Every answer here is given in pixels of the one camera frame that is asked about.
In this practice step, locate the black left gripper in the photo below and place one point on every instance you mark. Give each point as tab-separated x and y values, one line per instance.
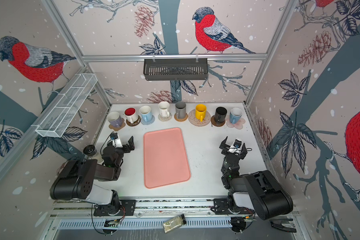
131	146

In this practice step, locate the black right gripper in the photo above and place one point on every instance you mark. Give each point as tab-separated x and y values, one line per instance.
225	148

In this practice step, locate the pink flower shaped coaster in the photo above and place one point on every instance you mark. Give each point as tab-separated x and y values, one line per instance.
239	125

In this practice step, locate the dark brown glossy coaster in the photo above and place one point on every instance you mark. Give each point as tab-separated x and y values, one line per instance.
137	122

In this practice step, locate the brown round wooden coaster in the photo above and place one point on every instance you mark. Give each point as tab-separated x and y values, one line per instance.
221	122

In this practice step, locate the black mug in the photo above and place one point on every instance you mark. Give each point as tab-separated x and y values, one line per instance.
221	112

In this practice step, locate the grey round felt coaster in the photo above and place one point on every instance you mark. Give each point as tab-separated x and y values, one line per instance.
144	122

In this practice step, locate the white purple handled mug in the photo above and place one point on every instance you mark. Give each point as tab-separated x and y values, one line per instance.
115	119

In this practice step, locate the red interior white mug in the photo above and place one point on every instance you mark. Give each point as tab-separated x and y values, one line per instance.
131	115

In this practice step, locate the white blue handled mug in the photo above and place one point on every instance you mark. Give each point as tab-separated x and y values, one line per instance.
235	115

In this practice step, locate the light blue mug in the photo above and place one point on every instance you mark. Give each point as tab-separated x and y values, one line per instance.
146	112

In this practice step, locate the yellow mug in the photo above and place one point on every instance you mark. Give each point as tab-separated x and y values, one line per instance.
200	112

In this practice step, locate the round bunny print coaster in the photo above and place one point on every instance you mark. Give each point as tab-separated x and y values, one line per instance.
196	122

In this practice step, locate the multicolour zigzag woven coaster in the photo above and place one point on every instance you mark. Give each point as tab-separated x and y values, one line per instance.
164	119

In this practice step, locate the white faceted mug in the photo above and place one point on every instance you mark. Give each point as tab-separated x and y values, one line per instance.
164	109

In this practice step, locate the grey mug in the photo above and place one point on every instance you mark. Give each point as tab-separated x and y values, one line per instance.
181	112

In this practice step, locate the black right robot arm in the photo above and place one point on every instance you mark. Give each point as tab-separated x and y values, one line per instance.
258	193

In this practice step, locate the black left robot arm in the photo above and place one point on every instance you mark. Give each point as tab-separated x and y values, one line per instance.
76	179

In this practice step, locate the brown rattan woven coaster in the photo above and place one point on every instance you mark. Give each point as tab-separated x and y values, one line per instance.
181	120

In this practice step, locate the black lid spice jar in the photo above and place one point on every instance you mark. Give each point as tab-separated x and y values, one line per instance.
91	152

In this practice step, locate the pink rectangular tray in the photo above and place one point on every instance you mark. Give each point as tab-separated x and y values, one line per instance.
165	158

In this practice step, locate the fallen spice jar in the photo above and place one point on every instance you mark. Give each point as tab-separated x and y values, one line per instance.
174	223

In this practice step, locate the black clamp tool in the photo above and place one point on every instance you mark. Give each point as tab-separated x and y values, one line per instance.
281	225

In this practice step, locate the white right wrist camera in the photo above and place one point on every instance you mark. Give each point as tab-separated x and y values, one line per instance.
235	148

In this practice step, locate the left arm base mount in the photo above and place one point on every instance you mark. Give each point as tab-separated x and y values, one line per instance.
114	208

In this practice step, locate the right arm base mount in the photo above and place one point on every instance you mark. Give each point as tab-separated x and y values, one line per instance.
236	204

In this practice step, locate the white wire mesh shelf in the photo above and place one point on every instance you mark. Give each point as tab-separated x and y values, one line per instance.
69	102

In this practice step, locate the black hanging wire basket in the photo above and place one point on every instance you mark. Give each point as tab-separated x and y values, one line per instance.
175	69

